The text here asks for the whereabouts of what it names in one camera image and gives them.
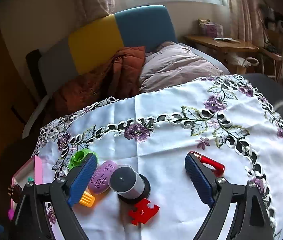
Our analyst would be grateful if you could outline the purple perforated egg case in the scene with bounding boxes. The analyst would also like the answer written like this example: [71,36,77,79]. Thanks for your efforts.
[88,160,118,196]

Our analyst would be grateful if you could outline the green night light plug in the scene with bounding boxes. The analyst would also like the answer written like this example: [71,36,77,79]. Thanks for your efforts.
[67,148,99,171]

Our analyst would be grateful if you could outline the yellow plastic comb toy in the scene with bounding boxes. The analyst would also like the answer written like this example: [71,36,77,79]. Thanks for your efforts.
[79,191,96,208]

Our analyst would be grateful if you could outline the brown cream hair claw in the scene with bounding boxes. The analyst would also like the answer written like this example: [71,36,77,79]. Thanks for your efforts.
[8,184,22,204]

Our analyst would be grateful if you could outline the red puzzle piece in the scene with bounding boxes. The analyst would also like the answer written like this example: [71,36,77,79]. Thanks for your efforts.
[128,198,160,226]

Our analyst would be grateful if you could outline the red metallic capsule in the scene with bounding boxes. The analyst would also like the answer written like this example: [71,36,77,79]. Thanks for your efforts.
[189,151,225,177]

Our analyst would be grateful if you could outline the white pink-edged tray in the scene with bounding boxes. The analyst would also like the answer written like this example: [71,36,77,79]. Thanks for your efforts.
[10,154,44,210]

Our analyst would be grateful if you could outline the clear jar black base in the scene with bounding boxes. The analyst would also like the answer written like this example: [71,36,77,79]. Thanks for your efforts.
[108,165,151,205]

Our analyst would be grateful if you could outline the floral embroidered tablecloth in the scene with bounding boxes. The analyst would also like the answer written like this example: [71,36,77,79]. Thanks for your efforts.
[34,75,283,239]

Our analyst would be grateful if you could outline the rust quilted jacket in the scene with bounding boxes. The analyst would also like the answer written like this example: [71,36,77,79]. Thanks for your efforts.
[52,46,146,117]

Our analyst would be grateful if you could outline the black office chair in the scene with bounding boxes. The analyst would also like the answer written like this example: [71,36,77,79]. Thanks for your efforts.
[244,74,283,118]

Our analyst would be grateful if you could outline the pale pink duvet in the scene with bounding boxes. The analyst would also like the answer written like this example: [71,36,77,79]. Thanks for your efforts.
[139,41,224,93]

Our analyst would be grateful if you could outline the wooden side desk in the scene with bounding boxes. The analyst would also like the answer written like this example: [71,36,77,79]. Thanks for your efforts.
[182,35,283,75]

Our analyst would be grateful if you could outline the purple box on desk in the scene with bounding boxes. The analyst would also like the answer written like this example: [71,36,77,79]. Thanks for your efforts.
[198,18,224,38]

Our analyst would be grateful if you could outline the pink curtain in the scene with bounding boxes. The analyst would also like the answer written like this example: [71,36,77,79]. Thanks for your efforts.
[228,0,267,47]

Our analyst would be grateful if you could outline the grey yellow blue sofa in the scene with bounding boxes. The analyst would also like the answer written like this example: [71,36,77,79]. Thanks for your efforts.
[25,4,178,98]

